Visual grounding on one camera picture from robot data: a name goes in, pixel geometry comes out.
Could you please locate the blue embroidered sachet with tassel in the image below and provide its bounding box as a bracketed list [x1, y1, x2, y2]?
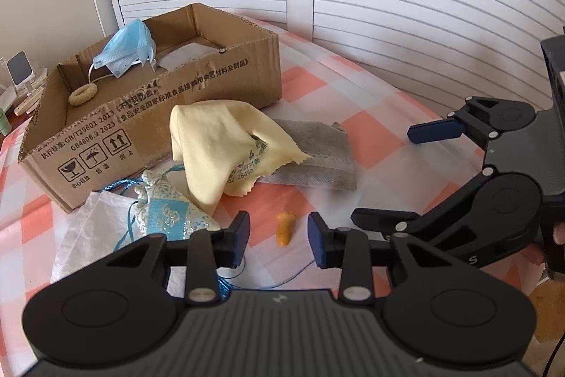
[103, 166, 248, 294]

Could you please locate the small orange plush piece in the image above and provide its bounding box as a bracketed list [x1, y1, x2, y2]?
[276, 211, 296, 247]

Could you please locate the grey fabric pouch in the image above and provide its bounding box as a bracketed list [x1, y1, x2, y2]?
[258, 119, 357, 192]

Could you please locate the yellow cleaning cloth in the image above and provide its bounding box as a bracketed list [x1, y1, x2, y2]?
[169, 100, 309, 215]

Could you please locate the cream braided ring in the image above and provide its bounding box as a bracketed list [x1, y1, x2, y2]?
[68, 84, 99, 107]

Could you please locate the person right hand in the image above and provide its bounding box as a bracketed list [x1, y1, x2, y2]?
[553, 222, 565, 245]

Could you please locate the checkered pink white tablecloth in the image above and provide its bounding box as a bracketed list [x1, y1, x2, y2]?
[0, 16, 549, 299]

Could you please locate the white folded towel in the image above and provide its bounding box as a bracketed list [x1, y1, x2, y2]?
[50, 192, 134, 283]

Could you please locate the brown cardboard box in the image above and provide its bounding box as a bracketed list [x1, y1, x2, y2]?
[18, 4, 281, 211]

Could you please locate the grey sachet in box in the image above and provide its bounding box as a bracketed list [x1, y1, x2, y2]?
[158, 43, 218, 71]

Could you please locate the blue surgical face mask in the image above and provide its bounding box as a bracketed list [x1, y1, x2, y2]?
[88, 19, 156, 83]

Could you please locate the white remote control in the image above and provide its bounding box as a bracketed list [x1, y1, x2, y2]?
[13, 83, 45, 116]

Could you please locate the green tube bottle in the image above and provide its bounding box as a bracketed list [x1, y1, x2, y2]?
[0, 108, 12, 136]

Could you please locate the white phone stand screen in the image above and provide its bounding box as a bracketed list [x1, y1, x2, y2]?
[7, 51, 36, 94]

